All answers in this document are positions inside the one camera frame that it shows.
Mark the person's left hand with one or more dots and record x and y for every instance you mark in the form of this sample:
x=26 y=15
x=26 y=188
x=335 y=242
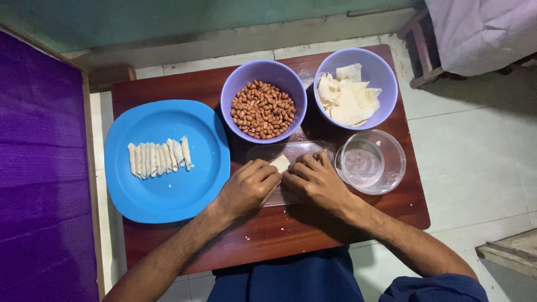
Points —
x=245 y=191

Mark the person's right hand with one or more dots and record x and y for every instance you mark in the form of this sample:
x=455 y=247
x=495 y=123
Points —
x=321 y=186

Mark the white pastry wrapper piece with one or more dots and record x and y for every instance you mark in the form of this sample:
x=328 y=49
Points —
x=280 y=162

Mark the clear plastic tray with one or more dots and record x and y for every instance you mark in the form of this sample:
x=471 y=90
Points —
x=289 y=149

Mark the clear glass bowl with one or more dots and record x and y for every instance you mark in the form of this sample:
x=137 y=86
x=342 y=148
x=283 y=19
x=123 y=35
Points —
x=371 y=163

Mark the blue plastic plate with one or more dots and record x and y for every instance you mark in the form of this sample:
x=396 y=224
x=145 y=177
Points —
x=168 y=201

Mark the heap of brown peanuts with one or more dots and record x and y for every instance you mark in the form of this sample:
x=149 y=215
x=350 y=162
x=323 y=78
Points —
x=263 y=110

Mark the pile of white pastry wrappers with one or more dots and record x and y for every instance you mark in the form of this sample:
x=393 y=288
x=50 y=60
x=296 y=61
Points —
x=346 y=102

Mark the row of rolled pastry sticks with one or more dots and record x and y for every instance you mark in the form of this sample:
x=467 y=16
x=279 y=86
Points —
x=159 y=158

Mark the person's blue clothing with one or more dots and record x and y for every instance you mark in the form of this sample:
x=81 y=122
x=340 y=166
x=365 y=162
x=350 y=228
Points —
x=293 y=281

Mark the purple bowl holding peanuts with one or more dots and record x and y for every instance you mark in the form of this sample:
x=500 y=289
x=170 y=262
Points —
x=251 y=73

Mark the purple bowl holding wrappers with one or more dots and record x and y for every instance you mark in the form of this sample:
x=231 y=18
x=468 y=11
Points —
x=375 y=67

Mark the grey concrete step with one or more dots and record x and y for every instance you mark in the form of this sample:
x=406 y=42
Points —
x=509 y=251

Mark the purple mattress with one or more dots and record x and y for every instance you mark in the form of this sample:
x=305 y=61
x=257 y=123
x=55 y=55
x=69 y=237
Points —
x=42 y=167

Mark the pink bed sheet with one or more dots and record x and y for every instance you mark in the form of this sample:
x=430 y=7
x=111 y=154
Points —
x=482 y=33

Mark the wooden frame of purple mattress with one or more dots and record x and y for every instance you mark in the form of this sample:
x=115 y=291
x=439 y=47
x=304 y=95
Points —
x=89 y=126

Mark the brown wooden bed frame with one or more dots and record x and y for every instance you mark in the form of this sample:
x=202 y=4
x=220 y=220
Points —
x=421 y=50

